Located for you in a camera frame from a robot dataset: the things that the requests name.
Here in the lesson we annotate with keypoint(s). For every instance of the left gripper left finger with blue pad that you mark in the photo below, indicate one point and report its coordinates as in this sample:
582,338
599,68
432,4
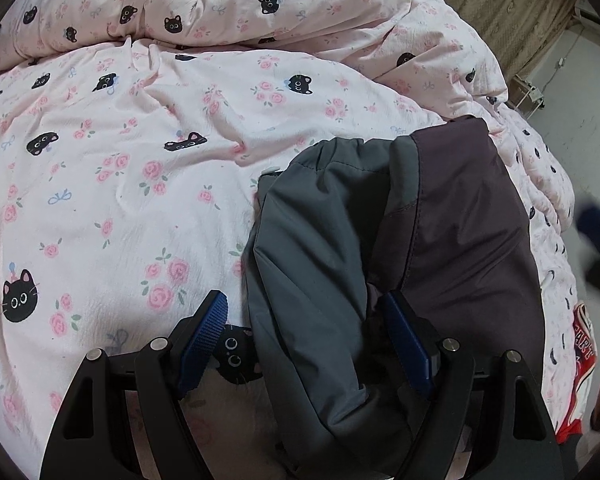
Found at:
92,436

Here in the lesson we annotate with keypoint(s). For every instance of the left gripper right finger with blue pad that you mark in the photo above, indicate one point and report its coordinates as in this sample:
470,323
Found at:
460,393

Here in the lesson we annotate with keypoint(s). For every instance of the purple grey hooded jacket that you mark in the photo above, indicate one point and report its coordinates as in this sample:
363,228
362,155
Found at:
433,215

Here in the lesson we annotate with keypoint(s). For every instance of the red white printed garment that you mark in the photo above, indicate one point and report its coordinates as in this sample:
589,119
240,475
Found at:
585,351

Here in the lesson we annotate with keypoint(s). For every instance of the pink cat print duvet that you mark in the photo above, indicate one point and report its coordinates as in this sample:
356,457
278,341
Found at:
132,136

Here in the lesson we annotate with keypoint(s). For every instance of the white wire shelf rack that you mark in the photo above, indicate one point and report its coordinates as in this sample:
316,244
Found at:
524,97

